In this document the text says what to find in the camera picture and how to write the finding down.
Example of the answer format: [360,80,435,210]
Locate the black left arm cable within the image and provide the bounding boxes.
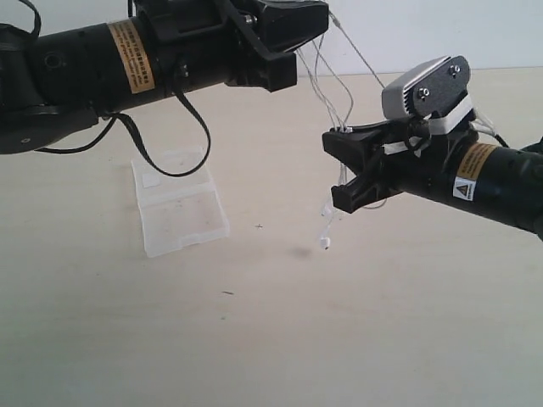
[37,91,211,178]

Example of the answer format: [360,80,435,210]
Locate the clear plastic storage box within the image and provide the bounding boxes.
[132,158,230,258]

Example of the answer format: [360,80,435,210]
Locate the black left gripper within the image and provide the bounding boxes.
[135,1,329,92]

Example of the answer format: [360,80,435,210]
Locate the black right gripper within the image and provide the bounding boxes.
[322,120,479,213]

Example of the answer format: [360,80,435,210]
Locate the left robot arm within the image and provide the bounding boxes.
[1,1,329,154]

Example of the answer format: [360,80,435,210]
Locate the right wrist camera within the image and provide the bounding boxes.
[381,55,473,136]

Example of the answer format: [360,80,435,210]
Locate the white earphone cable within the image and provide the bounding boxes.
[296,12,389,251]

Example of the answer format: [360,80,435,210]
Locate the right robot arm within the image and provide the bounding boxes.
[322,120,542,237]

